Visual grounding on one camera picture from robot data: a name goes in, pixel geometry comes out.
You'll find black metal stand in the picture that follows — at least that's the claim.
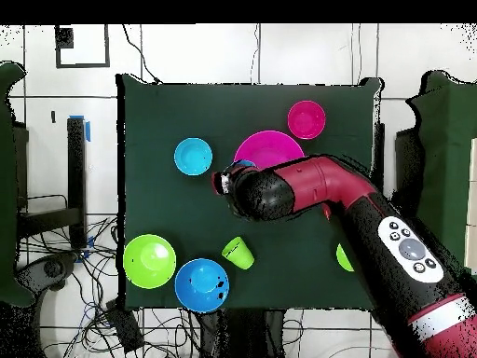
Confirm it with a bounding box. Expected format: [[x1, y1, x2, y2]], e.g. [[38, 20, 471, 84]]
[[16, 116, 89, 250]]

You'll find blue cup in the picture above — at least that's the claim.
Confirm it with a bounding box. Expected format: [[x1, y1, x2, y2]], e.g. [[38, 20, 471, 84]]
[[227, 158, 257, 170]]

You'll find green cup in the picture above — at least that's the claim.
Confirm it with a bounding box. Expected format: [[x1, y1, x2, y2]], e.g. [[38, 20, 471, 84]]
[[221, 235, 256, 271]]

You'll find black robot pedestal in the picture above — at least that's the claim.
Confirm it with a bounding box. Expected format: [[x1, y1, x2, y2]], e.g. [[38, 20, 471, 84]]
[[197, 308, 287, 358]]

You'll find dark green tablecloth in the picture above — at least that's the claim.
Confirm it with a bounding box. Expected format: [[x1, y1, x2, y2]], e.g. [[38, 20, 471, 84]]
[[116, 73, 382, 312]]

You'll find stack of white boxes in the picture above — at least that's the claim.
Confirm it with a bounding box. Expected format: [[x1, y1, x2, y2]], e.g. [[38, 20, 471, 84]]
[[463, 137, 477, 271]]

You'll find grey chair base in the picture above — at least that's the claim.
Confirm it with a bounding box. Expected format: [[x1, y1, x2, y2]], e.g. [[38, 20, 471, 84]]
[[16, 251, 79, 292]]

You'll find large blue bowl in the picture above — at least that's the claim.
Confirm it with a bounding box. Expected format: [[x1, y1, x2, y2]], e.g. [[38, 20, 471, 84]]
[[173, 257, 231, 313]]

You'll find black cable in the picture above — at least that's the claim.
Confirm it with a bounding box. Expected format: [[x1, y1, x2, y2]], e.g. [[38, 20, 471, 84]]
[[121, 23, 162, 84]]

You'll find small magenta bowl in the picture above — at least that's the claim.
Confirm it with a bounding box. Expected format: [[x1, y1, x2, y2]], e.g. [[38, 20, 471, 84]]
[[287, 100, 327, 141]]

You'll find large green bowl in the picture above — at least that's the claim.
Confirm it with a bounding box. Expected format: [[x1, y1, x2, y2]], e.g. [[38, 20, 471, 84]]
[[122, 233, 177, 290]]

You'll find green cloth side table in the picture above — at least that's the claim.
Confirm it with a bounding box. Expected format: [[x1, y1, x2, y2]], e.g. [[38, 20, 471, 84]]
[[403, 70, 477, 273], [0, 61, 36, 309]]

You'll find thin dark cable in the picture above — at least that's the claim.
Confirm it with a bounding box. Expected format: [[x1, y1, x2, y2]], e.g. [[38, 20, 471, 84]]
[[250, 23, 261, 84]]

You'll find black box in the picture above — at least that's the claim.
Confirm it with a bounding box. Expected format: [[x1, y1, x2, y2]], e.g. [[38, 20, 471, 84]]
[[12, 124, 30, 210], [394, 128, 424, 217]]

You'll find black power strip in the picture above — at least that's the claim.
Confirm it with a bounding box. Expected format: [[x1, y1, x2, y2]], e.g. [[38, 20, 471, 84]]
[[105, 299, 144, 353]]

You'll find small cyan bowl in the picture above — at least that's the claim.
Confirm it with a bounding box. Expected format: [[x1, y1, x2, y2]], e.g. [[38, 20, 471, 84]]
[[173, 137, 214, 177]]

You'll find large pink bowl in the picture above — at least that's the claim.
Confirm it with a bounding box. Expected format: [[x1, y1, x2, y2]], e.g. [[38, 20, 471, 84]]
[[233, 129, 306, 172]]

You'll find tangle of cables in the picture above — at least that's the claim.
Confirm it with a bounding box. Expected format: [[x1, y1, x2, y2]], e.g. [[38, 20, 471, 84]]
[[16, 193, 195, 358]]

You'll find small green bowl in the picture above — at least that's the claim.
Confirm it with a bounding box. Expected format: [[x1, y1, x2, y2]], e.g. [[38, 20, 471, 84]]
[[335, 242, 355, 273]]

